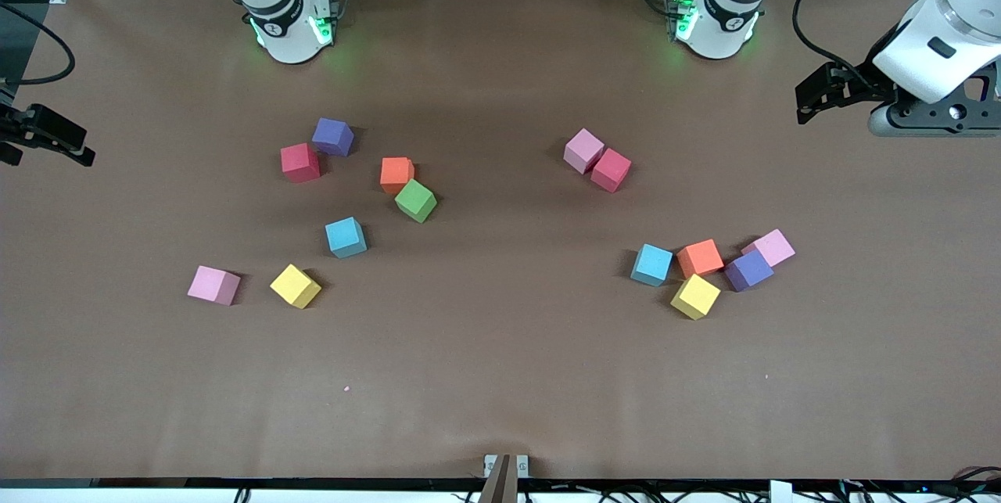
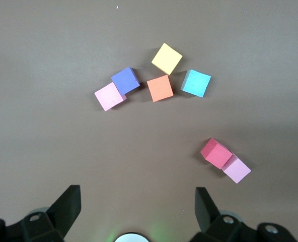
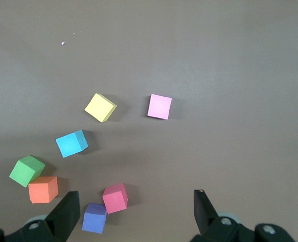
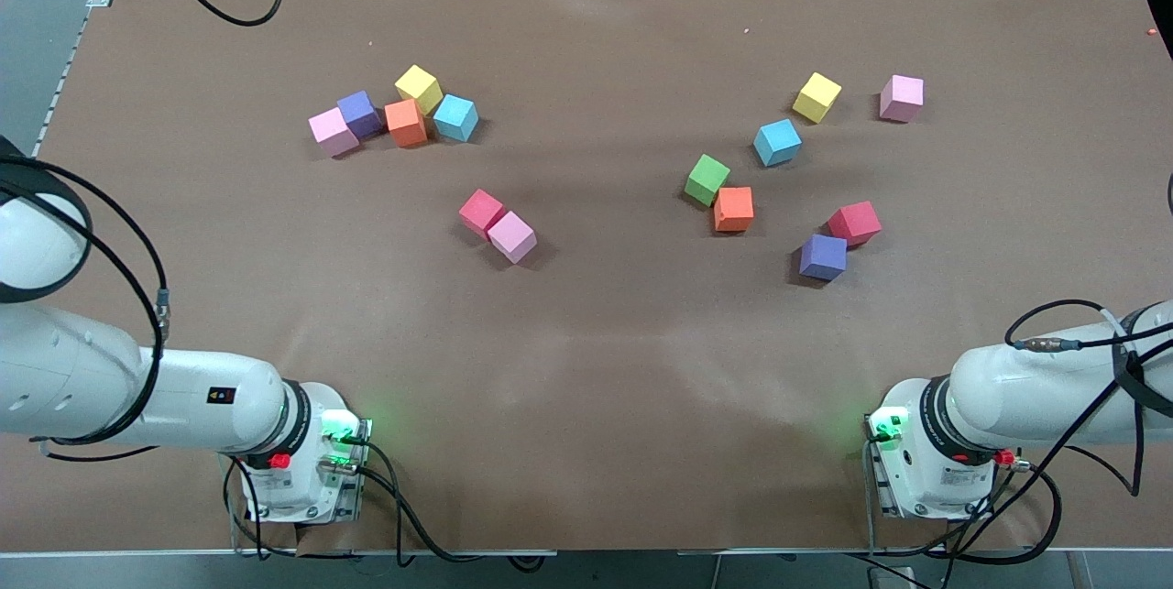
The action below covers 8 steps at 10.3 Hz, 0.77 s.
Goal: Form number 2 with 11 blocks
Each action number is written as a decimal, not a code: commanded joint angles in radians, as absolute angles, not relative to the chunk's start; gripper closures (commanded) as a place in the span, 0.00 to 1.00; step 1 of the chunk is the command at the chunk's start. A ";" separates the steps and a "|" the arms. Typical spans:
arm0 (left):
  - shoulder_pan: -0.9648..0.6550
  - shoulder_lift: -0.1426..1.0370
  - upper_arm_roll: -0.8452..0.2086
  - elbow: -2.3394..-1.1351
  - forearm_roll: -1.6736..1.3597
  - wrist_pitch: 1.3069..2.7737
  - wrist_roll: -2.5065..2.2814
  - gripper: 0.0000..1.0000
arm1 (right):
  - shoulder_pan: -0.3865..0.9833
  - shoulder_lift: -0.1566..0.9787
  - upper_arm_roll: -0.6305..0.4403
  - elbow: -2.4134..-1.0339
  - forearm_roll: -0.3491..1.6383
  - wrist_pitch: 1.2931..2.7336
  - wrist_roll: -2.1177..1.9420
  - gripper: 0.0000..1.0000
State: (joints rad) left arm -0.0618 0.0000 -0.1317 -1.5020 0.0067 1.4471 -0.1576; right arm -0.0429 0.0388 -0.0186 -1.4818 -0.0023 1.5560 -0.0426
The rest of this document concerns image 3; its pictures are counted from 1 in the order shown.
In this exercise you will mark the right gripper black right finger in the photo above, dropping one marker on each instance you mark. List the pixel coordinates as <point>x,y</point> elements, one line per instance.
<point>205,216</point>

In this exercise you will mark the brown table cover sheet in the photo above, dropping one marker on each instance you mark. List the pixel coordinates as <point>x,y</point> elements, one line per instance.
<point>214,63</point>

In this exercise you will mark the green foam cube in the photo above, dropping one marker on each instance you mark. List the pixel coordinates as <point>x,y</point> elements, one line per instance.
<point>25,171</point>

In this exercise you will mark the yellow foam cube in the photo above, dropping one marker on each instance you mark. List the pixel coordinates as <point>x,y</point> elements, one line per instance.
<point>100,108</point>

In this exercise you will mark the pink foam cube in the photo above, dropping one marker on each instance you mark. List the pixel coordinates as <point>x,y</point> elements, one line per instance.
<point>159,106</point>

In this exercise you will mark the cyan foam cube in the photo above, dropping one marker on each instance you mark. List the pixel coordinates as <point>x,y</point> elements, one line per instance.
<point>69,145</point>

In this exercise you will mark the purple foam cube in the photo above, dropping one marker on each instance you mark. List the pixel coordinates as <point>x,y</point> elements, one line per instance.
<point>94,219</point>

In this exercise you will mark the orange foam cube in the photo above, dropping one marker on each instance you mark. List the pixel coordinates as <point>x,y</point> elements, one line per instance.
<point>42,190</point>

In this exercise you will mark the red foam cube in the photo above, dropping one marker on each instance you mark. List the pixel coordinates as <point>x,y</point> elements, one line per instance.
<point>115,199</point>

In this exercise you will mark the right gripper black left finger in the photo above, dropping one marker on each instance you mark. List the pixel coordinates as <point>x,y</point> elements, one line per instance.
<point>63,219</point>

